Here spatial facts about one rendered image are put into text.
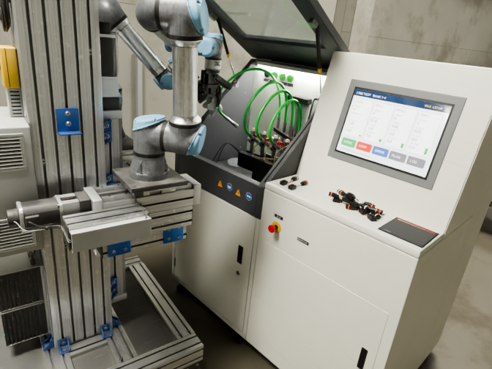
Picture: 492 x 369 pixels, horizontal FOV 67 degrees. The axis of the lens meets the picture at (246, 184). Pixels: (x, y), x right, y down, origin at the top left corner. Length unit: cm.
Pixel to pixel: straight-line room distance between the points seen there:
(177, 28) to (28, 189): 75
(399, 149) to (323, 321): 77
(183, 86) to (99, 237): 57
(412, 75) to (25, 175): 147
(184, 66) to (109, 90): 41
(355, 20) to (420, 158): 327
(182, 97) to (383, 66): 85
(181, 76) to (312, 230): 78
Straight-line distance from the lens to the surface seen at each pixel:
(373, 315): 155
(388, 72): 169
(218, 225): 199
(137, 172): 144
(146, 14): 129
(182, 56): 129
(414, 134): 159
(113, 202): 142
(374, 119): 166
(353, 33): 469
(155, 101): 363
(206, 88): 174
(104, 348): 195
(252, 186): 173
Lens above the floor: 157
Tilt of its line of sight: 22 degrees down
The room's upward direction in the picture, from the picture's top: 6 degrees clockwise
